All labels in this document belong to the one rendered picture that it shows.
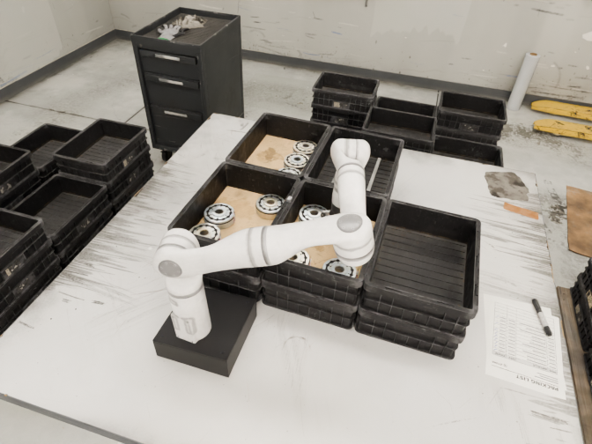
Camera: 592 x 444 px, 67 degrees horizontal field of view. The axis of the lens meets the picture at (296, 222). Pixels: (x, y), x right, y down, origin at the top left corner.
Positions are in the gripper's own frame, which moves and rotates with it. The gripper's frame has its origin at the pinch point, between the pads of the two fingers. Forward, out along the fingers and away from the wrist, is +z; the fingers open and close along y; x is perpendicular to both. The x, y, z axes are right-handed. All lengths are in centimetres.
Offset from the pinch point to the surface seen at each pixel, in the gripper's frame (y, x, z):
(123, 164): -125, 51, 35
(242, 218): -34.5, 1.3, 4.0
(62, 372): -61, -62, 16
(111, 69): -287, 244, 86
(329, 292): 2.6, -21.0, 3.0
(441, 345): 36.1, -21.5, 11.9
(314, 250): -6.8, -4.8, 4.4
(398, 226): 16.7, 16.4, 5.0
